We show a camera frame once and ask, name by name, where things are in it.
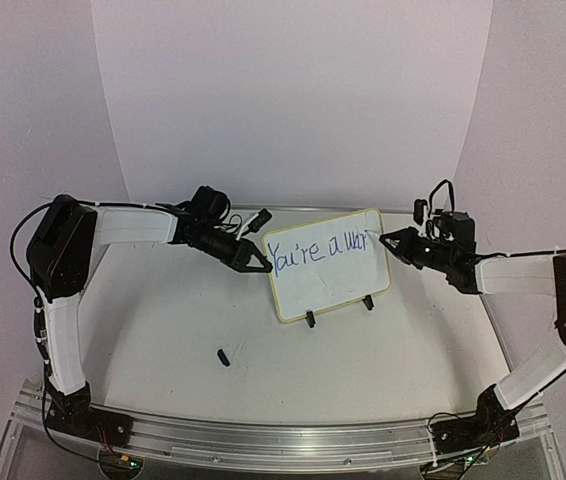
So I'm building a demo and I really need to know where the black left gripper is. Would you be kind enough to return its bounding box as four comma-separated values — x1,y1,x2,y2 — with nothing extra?
190,222,273,272

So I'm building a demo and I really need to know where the white whiteboard yellow rim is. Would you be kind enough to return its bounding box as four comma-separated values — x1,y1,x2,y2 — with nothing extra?
261,209,392,323

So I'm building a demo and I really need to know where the blue marker cap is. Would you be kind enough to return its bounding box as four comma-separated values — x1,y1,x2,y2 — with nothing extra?
217,349,231,367

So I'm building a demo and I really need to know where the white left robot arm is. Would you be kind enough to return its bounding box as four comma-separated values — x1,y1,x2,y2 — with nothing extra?
26,186,273,435

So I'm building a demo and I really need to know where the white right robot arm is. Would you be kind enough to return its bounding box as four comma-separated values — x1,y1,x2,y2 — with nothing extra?
378,209,566,412

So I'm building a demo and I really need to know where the black right board stand foot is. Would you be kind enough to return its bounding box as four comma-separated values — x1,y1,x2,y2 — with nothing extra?
362,295,374,311

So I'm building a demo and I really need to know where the black board stand foot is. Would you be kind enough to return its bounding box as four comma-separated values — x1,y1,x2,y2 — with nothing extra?
305,310,316,328
362,295,374,311

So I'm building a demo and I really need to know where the black left board stand foot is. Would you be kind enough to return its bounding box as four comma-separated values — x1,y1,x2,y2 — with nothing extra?
305,310,316,328

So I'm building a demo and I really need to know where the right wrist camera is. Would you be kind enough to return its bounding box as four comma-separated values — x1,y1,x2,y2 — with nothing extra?
413,199,435,238

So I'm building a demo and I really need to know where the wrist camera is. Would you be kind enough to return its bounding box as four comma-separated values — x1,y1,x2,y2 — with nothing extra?
413,199,435,238
235,208,272,240

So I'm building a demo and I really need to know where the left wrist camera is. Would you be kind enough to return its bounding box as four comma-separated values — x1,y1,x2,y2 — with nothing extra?
235,208,272,240

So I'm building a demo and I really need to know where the black right camera cable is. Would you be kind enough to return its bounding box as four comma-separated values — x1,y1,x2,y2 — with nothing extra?
427,179,457,216

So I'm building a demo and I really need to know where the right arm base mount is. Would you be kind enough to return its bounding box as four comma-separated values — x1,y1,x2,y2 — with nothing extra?
428,406,520,455

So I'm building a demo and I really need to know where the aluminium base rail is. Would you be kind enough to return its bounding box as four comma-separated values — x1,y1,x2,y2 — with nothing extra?
0,383,566,479

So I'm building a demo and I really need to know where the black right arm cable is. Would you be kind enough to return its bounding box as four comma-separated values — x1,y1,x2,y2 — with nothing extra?
477,247,566,381

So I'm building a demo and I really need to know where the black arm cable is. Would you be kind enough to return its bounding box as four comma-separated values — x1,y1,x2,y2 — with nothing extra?
477,247,566,381
7,197,179,441

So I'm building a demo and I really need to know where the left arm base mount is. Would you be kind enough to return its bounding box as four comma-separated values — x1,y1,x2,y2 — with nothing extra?
45,394,133,447

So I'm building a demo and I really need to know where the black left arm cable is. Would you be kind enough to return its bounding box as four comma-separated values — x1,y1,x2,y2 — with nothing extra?
7,197,179,441

